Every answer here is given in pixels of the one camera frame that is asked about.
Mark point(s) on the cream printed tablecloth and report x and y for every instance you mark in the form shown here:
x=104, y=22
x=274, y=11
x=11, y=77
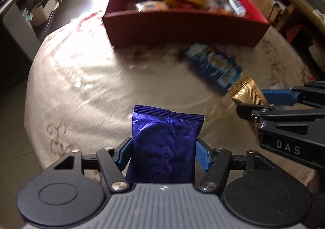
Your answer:
x=88, y=79

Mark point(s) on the gold foil snack packet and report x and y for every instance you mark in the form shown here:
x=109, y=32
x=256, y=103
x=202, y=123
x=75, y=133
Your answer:
x=248, y=90

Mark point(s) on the white blue snack packet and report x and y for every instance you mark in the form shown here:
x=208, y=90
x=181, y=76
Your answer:
x=237, y=7

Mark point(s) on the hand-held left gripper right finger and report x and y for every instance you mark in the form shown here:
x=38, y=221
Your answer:
x=202, y=155

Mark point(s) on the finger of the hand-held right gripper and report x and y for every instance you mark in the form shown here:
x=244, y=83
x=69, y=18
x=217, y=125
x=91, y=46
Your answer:
x=279, y=95
x=292, y=116

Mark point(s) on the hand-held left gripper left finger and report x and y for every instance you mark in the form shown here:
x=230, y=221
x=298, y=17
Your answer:
x=125, y=154

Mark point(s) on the orange plastic bag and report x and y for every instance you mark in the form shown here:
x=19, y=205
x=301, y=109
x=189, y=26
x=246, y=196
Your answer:
x=294, y=33

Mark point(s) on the clear white snack packet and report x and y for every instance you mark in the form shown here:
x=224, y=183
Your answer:
x=218, y=3

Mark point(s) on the orange bread packet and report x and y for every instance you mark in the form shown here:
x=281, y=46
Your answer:
x=152, y=6

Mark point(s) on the white box with teal label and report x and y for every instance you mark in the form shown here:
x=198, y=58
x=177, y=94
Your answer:
x=27, y=14

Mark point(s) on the red cardboard box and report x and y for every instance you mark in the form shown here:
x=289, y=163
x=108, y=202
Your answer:
x=177, y=28

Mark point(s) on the red snack packet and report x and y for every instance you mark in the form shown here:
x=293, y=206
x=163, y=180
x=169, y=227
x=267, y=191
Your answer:
x=174, y=2

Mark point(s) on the white storage box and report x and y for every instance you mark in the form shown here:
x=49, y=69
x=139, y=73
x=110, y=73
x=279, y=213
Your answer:
x=42, y=12

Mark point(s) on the purple foil snack packet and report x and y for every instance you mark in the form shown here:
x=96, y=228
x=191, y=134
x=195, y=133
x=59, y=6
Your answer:
x=165, y=142

